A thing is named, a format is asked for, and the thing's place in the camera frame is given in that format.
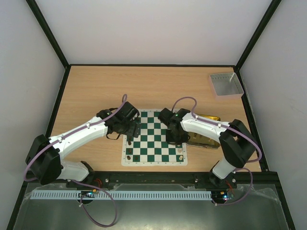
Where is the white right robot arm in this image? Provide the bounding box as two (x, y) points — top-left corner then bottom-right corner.
(158, 108), (260, 188)

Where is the yellow transparent piece tray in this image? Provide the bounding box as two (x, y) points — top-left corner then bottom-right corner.
(182, 114), (221, 149)

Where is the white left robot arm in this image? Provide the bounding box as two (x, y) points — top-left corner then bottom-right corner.
(25, 102), (141, 185)

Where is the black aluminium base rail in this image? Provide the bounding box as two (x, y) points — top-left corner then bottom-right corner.
(66, 171), (279, 190)

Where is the grey metal tin box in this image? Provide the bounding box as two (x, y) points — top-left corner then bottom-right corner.
(209, 72), (244, 100)

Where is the black cage frame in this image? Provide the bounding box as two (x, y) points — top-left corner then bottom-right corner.
(7, 0), (295, 230)

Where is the light blue slotted cable duct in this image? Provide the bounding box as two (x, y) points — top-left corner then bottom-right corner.
(30, 190), (212, 201)

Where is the green white chess board mat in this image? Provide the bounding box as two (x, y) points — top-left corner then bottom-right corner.
(121, 109), (188, 167)

